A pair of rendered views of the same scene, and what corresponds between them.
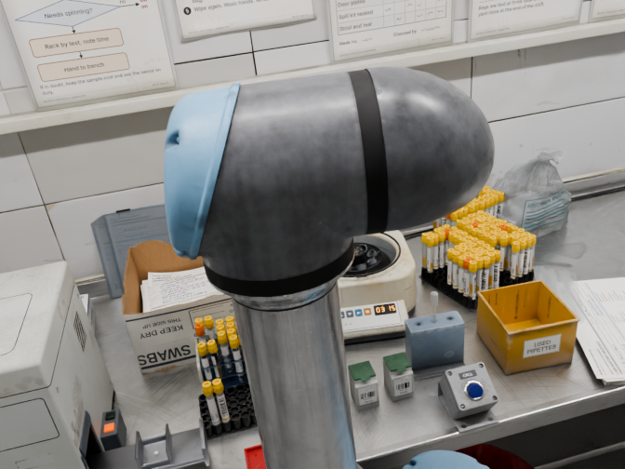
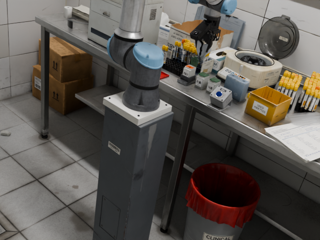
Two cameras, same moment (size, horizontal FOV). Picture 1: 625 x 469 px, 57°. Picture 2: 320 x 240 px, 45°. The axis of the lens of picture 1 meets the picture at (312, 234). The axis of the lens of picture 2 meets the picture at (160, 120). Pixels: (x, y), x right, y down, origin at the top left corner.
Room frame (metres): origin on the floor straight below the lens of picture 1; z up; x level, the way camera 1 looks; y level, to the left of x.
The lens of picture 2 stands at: (-0.51, -1.17, 1.63)
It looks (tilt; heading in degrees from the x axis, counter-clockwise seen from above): 30 degrees down; 47
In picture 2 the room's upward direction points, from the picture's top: 10 degrees clockwise
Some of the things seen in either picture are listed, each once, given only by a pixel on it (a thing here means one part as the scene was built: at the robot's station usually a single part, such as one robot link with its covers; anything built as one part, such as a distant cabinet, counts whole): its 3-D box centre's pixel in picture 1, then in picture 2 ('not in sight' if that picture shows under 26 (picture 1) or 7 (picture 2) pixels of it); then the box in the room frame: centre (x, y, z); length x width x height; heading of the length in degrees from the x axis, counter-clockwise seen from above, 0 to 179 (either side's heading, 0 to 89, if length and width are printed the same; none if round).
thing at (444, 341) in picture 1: (434, 342); (235, 88); (0.83, -0.20, 0.92); 0.10 x 0.07 x 0.10; 95
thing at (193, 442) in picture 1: (141, 454); not in sight; (0.65, 0.31, 0.92); 0.21 x 0.07 x 0.05; 100
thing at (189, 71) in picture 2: not in sight; (188, 73); (0.74, 0.01, 0.92); 0.05 x 0.04 x 0.06; 10
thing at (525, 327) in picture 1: (524, 326); (267, 105); (0.85, -0.38, 0.93); 0.13 x 0.13 x 0.10; 6
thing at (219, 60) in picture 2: not in sight; (224, 57); (1.07, 0.09, 0.92); 0.24 x 0.12 x 0.10; 10
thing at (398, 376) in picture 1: (398, 376); (213, 86); (0.77, -0.12, 0.91); 0.05 x 0.04 x 0.07; 10
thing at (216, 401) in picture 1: (244, 386); (175, 58); (0.77, 0.15, 0.93); 0.17 x 0.09 x 0.11; 101
